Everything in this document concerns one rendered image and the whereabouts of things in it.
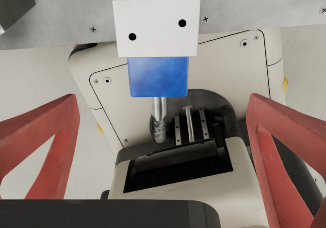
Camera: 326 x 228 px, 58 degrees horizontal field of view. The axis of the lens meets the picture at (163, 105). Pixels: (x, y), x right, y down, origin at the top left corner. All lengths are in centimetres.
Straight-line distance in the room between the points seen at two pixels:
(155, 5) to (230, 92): 75
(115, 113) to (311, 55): 78
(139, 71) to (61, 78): 105
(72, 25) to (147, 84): 8
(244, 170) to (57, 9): 31
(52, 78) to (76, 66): 39
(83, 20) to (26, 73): 105
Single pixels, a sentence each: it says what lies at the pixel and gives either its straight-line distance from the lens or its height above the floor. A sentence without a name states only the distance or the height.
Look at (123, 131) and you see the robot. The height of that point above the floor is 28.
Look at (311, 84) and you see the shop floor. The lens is 135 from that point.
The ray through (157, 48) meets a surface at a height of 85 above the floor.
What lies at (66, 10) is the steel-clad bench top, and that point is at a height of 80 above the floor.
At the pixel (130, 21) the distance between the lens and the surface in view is 18.
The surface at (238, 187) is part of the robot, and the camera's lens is 41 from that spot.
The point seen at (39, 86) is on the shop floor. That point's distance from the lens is 130.
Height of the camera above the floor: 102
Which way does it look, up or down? 54 degrees down
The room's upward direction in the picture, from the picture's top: 179 degrees clockwise
